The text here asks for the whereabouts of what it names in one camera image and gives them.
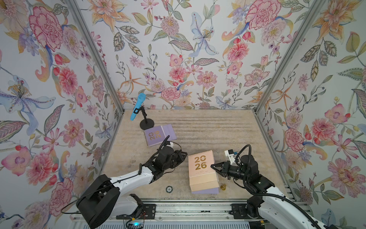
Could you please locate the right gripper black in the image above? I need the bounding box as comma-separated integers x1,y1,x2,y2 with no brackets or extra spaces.
212,161,251,183

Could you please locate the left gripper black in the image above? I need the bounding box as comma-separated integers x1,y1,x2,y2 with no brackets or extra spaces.
162,150,189,171

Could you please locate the pink calendar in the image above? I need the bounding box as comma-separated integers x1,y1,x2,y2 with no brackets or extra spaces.
188,150,220,191

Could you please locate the purple calendar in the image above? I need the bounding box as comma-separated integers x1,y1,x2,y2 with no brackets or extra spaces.
192,188,219,195
144,124,177,147

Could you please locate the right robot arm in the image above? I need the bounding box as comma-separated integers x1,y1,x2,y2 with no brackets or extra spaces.
211,155,337,229

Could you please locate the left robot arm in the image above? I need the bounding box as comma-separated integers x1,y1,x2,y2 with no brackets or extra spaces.
76,146,188,229

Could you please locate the black microphone stand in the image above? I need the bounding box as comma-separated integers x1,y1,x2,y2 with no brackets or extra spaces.
139,106,154,130

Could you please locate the blue microphone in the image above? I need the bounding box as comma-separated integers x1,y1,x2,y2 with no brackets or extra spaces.
130,93,146,121

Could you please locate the left corner aluminium profile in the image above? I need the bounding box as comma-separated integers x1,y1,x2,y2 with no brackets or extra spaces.
65,0,124,114

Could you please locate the corner aluminium profile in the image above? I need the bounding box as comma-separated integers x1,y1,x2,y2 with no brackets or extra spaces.
65,0,124,114
254,0,324,115

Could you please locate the right corner aluminium profile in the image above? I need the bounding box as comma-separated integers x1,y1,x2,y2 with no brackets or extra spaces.
254,0,324,115

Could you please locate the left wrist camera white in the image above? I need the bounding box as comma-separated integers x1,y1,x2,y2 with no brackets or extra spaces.
166,141,174,148

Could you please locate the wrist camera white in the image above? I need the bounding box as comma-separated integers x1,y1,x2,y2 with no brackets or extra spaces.
225,149,237,166
166,141,174,148

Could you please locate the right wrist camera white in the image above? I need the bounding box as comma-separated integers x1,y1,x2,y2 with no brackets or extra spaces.
225,149,237,166

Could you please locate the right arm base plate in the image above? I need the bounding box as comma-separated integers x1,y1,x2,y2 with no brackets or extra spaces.
229,203,264,220

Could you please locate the aluminium rail frame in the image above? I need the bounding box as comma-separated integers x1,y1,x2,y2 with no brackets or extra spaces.
70,198,315,229

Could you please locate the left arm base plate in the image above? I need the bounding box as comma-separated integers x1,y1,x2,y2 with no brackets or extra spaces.
116,204,156,220

